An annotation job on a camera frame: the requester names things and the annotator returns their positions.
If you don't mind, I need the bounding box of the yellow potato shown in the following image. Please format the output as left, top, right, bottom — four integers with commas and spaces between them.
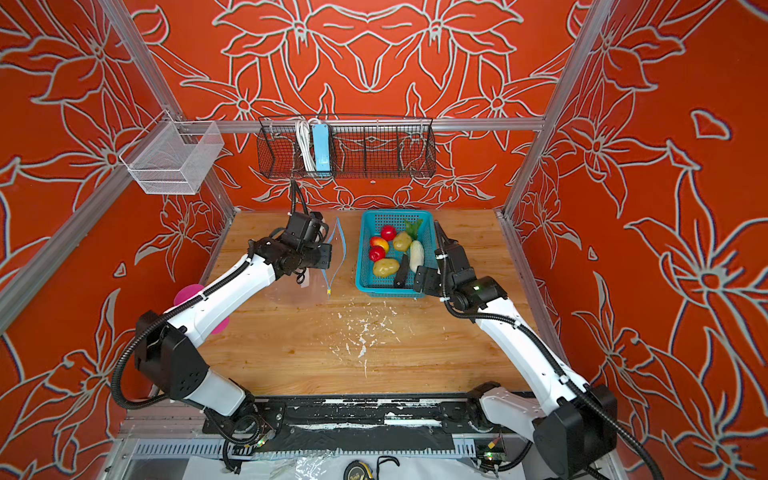
373, 258, 400, 278

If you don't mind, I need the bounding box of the clear zip top bag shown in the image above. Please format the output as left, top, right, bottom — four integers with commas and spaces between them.
266, 215, 348, 307

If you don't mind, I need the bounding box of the dark red apple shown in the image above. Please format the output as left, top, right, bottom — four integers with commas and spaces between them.
380, 225, 397, 242

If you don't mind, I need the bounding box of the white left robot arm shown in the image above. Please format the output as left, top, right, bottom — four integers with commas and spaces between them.
111, 211, 332, 444

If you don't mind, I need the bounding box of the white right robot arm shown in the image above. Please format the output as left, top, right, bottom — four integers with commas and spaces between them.
414, 224, 663, 479

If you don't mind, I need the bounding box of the dark eggplant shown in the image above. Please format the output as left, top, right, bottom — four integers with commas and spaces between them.
393, 254, 410, 289

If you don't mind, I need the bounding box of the green lettuce leaf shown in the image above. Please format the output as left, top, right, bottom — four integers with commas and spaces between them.
403, 218, 423, 241

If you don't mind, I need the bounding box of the red yellow mango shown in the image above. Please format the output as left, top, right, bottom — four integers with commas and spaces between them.
369, 236, 390, 252

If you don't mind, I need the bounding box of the teal plastic basket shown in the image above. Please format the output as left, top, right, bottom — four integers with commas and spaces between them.
355, 209, 437, 299

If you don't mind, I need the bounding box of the light blue power strip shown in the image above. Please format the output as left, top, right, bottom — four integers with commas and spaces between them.
312, 123, 331, 176

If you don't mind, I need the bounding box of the pink plastic goblet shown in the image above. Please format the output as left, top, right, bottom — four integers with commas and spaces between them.
174, 284, 230, 334

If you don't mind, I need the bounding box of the yellow black tape measure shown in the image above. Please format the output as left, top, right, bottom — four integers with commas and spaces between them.
342, 460, 374, 480

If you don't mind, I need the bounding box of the white coiled cable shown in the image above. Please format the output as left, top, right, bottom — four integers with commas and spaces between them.
294, 118, 317, 174

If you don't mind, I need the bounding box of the black wire wall basket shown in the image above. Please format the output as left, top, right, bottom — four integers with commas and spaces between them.
255, 114, 437, 180

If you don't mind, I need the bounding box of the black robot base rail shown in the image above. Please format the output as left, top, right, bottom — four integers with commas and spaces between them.
238, 392, 526, 458

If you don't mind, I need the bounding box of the clear mesh wall bin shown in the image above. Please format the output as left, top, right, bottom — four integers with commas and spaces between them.
121, 120, 224, 195

